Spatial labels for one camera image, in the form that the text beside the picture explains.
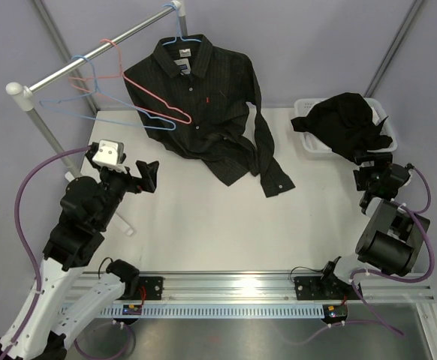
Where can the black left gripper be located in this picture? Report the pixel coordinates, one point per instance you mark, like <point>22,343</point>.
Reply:
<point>148,181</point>

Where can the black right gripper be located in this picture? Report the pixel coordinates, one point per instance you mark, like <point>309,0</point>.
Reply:
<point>381,160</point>

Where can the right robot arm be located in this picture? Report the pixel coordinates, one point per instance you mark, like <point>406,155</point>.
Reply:
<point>391,241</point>

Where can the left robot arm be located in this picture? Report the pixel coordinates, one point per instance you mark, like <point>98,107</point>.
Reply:
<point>39,332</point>

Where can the black striped shirt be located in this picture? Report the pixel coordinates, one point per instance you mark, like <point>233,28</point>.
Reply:
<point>218,88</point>

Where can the white plastic basket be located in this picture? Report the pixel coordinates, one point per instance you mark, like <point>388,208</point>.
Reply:
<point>318,150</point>

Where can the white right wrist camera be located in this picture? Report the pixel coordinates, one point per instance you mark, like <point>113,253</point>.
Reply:
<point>410,169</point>

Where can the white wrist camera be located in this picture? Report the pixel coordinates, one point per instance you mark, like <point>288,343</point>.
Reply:
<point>410,169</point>
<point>110,154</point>

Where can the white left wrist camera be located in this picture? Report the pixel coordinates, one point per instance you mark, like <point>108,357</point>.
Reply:
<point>110,154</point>

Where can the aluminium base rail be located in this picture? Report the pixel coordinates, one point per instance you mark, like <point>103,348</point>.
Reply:
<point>272,286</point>

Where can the white slotted cable duct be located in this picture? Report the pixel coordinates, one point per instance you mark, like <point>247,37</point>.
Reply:
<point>222,311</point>

